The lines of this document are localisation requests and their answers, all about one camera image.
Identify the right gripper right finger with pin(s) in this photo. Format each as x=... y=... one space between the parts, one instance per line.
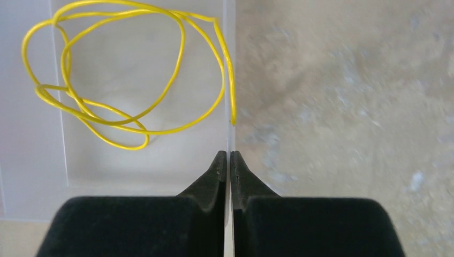
x=267 y=224

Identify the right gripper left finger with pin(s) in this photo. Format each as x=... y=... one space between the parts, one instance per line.
x=188 y=224

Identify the clear plastic divided tray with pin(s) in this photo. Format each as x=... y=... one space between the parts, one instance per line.
x=110 y=98

